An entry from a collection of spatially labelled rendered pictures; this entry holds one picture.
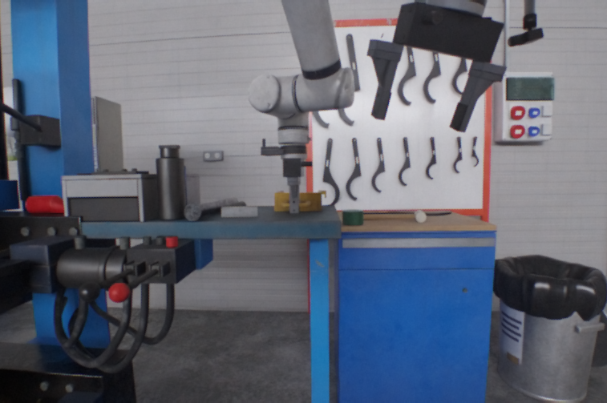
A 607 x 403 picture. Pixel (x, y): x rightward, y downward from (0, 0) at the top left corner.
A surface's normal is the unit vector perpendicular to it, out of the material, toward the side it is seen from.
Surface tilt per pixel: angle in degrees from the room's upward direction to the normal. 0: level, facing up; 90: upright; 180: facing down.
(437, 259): 90
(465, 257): 90
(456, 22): 114
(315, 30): 128
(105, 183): 90
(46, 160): 90
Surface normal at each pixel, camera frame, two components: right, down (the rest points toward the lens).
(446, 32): 0.11, 0.47
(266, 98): -0.36, 0.19
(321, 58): 0.19, 0.67
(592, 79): -0.06, 0.08
